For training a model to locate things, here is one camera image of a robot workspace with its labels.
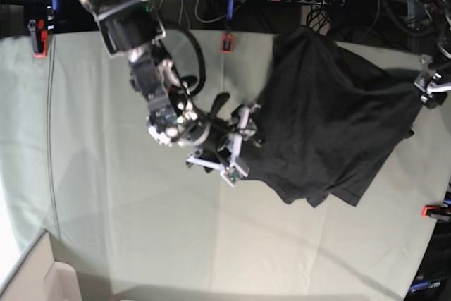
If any white cable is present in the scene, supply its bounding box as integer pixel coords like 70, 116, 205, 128
142, 0, 226, 30

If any red clamp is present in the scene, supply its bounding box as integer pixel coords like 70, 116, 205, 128
221, 32, 233, 53
27, 19, 48, 58

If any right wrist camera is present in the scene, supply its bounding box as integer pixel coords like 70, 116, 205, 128
220, 159, 249, 187

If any red clamp right edge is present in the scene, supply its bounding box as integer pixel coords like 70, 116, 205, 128
421, 205, 450, 222

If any red clamp top centre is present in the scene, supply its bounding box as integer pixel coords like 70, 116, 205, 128
221, 32, 233, 53

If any blue clamp handle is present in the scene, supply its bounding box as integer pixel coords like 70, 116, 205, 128
226, 0, 235, 22

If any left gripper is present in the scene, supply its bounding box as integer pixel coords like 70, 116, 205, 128
414, 54, 450, 108

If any red clamp top left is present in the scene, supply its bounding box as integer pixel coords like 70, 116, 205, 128
27, 19, 48, 58

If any black t-shirt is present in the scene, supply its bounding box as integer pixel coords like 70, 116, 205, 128
242, 26, 422, 207

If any green table cloth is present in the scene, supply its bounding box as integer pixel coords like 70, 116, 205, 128
1, 32, 450, 300

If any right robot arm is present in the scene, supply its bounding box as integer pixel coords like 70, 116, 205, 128
79, 0, 258, 183

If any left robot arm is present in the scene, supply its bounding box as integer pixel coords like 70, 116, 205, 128
380, 0, 450, 109

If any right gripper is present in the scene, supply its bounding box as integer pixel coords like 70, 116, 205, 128
186, 92, 263, 173

